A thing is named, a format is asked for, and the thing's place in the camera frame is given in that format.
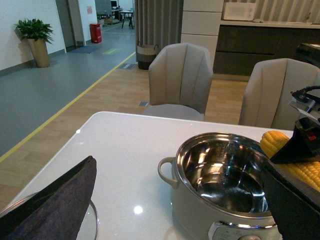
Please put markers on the left beige dining chair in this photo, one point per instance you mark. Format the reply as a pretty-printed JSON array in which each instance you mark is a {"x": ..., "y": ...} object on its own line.
[{"x": 180, "y": 80}]

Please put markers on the white microwave oven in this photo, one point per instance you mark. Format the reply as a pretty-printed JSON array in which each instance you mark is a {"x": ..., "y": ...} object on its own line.
[{"x": 238, "y": 11}]

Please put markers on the woven laundry basket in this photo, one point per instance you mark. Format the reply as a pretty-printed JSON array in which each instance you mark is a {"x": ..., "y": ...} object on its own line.
[{"x": 145, "y": 54}]

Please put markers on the red bin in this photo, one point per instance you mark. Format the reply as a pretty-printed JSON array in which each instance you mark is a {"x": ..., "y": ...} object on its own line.
[{"x": 95, "y": 33}]

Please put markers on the white tall cabinet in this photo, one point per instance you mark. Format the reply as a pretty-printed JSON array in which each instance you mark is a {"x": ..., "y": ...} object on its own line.
[{"x": 201, "y": 23}]

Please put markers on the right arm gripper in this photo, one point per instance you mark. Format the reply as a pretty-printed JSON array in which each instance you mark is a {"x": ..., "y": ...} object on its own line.
[{"x": 304, "y": 145}]

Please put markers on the grey curtain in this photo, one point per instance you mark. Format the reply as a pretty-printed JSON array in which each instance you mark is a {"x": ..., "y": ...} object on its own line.
[{"x": 158, "y": 22}]

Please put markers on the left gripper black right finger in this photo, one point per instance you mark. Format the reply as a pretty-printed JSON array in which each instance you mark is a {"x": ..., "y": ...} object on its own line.
[{"x": 294, "y": 205}]

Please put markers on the glass pot lid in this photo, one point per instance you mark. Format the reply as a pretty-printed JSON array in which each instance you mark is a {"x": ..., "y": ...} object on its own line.
[{"x": 89, "y": 226}]

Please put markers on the potted green plant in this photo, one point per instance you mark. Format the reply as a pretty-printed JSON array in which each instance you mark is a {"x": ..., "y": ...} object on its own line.
[{"x": 37, "y": 34}]

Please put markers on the dark kitchen counter cabinet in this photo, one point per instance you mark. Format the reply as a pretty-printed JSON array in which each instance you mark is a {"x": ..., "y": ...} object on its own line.
[{"x": 239, "y": 48}]

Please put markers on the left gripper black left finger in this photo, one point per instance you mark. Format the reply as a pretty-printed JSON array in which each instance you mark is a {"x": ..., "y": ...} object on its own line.
[{"x": 57, "y": 211}]

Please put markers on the beige dining chair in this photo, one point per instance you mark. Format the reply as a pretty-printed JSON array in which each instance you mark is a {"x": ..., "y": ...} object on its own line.
[
  {"x": 268, "y": 93},
  {"x": 180, "y": 80}
]

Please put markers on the cream electric cooking pot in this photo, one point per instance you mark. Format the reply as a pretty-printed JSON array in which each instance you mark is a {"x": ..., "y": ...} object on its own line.
[{"x": 217, "y": 191}]

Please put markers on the right beige dining chair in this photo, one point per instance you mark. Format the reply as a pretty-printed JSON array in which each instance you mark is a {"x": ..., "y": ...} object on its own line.
[{"x": 268, "y": 93}]

